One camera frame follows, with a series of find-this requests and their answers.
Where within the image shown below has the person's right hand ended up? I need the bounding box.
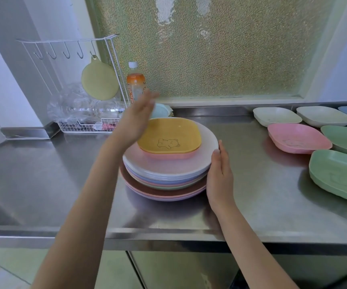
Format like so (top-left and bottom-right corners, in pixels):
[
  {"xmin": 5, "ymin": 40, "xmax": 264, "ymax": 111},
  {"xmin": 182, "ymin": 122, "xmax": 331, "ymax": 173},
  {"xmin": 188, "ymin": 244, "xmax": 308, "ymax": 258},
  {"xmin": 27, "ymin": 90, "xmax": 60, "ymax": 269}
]
[{"xmin": 206, "ymin": 140, "xmax": 238, "ymax": 215}]

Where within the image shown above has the person's left hand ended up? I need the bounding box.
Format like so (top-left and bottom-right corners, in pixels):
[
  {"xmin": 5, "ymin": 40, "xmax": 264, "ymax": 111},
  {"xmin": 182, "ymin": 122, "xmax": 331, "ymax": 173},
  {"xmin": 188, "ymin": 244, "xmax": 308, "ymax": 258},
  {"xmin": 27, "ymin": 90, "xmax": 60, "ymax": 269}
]
[{"xmin": 113, "ymin": 89, "xmax": 161, "ymax": 151}]

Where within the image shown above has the stack of round pastel plates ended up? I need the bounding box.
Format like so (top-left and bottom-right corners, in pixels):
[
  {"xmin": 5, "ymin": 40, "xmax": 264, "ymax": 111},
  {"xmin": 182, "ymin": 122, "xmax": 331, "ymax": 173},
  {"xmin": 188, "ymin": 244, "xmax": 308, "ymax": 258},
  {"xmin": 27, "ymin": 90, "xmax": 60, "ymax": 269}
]
[{"xmin": 119, "ymin": 117, "xmax": 219, "ymax": 202}]

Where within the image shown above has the person's left forearm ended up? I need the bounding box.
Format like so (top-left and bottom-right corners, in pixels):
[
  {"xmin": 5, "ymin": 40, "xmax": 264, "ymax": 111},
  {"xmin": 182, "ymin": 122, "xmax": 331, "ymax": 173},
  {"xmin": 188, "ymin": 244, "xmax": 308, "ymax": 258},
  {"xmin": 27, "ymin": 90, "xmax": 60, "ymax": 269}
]
[{"xmin": 30, "ymin": 138, "xmax": 129, "ymax": 289}]

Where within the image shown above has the person's right forearm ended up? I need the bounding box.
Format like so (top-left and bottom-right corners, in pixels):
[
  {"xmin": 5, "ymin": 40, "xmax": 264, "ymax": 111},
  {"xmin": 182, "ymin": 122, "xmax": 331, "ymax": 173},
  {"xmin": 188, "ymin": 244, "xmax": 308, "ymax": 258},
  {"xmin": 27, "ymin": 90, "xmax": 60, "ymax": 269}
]
[{"xmin": 212, "ymin": 205, "xmax": 301, "ymax": 289}]

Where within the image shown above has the light blue small dish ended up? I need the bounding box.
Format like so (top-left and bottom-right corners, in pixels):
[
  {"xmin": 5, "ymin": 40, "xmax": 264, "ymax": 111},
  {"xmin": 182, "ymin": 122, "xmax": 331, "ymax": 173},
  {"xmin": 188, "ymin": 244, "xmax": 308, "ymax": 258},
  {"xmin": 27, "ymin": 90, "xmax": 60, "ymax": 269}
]
[{"xmin": 150, "ymin": 103, "xmax": 170, "ymax": 119}]

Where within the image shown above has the orange drink bottle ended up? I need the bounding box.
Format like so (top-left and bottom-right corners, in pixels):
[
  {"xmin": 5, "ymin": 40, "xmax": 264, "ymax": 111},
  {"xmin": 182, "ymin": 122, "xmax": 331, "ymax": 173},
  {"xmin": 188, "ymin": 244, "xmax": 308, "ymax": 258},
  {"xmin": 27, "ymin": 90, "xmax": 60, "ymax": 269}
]
[{"xmin": 127, "ymin": 61, "xmax": 147, "ymax": 103}]

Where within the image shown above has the yellow square bear-print dish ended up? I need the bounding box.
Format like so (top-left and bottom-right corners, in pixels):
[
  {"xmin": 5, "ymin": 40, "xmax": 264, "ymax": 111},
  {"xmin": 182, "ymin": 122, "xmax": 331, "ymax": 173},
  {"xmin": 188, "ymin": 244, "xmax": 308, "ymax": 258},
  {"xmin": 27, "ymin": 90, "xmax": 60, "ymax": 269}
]
[{"xmin": 137, "ymin": 118, "xmax": 203, "ymax": 156}]

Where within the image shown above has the pink square dish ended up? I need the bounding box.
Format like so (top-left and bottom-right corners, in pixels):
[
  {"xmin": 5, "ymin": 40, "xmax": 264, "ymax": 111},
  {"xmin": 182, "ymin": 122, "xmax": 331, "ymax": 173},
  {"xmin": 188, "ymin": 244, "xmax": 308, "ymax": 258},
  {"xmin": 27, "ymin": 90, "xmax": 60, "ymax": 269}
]
[
  {"xmin": 267, "ymin": 123, "xmax": 333, "ymax": 155},
  {"xmin": 141, "ymin": 146, "xmax": 199, "ymax": 160}
]

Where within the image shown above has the round yellow-green silicone mat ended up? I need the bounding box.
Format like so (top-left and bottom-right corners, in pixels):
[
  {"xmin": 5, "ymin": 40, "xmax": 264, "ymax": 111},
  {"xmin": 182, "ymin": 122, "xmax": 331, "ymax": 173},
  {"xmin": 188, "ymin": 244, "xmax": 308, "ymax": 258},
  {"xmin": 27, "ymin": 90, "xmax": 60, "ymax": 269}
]
[{"xmin": 81, "ymin": 55, "xmax": 120, "ymax": 101}]

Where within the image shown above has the clear plastic bag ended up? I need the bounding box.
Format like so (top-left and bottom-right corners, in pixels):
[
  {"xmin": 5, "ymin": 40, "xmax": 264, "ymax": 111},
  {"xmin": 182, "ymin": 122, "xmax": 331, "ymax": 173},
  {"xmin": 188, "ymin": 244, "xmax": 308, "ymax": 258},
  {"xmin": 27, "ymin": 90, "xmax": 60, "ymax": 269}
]
[{"xmin": 46, "ymin": 82, "xmax": 126, "ymax": 127}]

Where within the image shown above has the white square dish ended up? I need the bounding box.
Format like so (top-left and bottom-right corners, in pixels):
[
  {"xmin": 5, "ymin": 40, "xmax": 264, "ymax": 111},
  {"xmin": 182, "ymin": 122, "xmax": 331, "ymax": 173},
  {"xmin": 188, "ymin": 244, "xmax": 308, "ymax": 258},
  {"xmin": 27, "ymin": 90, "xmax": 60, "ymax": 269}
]
[{"xmin": 253, "ymin": 107, "xmax": 303, "ymax": 127}]

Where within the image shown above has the frosted glass window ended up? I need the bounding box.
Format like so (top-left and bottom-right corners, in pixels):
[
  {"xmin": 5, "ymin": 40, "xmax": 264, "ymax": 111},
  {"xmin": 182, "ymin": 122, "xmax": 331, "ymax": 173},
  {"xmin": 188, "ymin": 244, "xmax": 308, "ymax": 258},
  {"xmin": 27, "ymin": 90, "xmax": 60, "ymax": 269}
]
[{"xmin": 84, "ymin": 0, "xmax": 347, "ymax": 101}]

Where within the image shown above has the steel cabinet door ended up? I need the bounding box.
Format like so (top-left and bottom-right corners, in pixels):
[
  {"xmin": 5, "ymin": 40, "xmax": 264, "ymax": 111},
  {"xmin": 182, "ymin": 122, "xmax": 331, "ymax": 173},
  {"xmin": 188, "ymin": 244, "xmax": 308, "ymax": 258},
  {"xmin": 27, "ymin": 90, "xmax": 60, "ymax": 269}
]
[{"xmin": 128, "ymin": 250, "xmax": 241, "ymax": 289}]

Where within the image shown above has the cream square dish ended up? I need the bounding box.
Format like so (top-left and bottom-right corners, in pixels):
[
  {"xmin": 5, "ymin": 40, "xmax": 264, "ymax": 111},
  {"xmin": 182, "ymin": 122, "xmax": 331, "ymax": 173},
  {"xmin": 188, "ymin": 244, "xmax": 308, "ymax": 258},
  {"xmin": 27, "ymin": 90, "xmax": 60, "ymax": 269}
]
[{"xmin": 296, "ymin": 106, "xmax": 347, "ymax": 128}]

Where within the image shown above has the green square dish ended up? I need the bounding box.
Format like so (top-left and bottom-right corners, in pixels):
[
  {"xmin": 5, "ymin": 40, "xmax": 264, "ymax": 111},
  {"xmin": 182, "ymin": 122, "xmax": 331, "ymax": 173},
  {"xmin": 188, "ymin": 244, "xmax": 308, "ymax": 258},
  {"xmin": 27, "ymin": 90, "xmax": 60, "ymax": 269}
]
[
  {"xmin": 309, "ymin": 149, "xmax": 347, "ymax": 207},
  {"xmin": 321, "ymin": 125, "xmax": 347, "ymax": 160}
]

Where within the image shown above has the white wire rack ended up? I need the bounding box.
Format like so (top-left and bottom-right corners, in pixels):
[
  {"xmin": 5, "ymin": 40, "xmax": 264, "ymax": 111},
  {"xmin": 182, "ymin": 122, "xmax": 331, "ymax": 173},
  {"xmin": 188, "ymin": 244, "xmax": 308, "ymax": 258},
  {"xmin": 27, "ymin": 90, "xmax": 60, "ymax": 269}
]
[{"xmin": 16, "ymin": 34, "xmax": 129, "ymax": 134}]

